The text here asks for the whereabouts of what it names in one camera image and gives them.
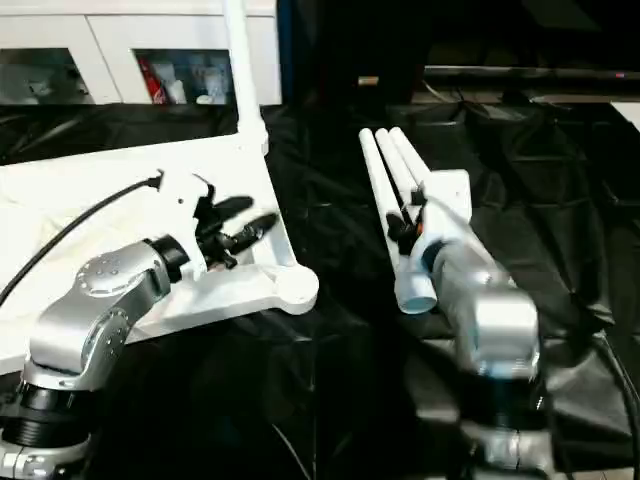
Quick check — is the white plastic table leg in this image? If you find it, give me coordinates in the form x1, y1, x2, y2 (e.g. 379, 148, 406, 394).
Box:
375, 127, 426, 216
359, 129, 442, 317
389, 126, 446, 196
221, 0, 270, 157

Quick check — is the black plastic mat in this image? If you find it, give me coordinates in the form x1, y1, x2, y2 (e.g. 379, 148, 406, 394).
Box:
0, 100, 640, 480

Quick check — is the red carton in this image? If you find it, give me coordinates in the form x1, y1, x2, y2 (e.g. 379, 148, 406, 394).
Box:
136, 57, 165, 101

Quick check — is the grey metal bar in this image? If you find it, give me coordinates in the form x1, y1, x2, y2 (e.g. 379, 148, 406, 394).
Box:
425, 63, 640, 83

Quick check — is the white cabinet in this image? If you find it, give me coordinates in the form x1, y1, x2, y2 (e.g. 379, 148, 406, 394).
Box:
0, 0, 283, 107

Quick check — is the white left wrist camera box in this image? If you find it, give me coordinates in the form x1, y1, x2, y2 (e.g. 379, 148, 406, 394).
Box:
158, 170, 218, 283

